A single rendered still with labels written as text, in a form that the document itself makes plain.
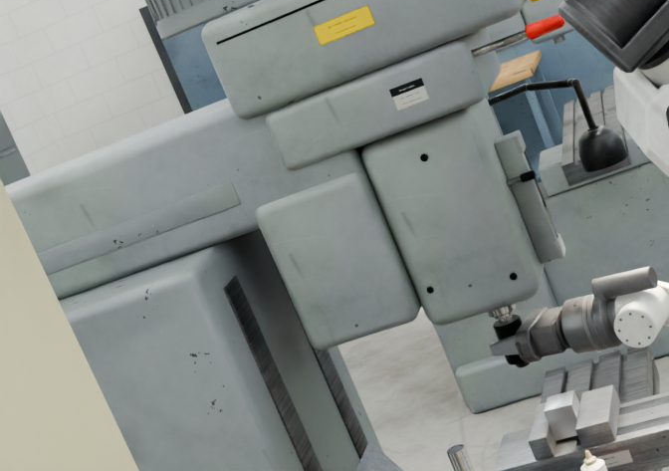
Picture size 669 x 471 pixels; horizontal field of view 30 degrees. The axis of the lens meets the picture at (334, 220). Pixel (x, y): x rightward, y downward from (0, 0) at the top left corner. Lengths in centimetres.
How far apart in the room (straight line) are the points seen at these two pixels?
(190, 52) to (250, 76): 711
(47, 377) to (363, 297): 175
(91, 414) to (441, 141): 168
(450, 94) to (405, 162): 13
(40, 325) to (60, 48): 924
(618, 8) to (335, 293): 73
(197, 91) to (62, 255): 696
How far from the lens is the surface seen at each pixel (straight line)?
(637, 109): 154
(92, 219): 208
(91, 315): 199
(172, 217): 202
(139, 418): 203
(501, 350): 205
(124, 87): 930
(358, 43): 185
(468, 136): 188
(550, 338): 200
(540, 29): 183
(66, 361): 22
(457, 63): 184
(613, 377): 266
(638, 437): 222
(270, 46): 188
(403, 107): 186
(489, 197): 190
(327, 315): 198
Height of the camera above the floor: 189
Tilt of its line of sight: 11 degrees down
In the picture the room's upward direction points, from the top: 23 degrees counter-clockwise
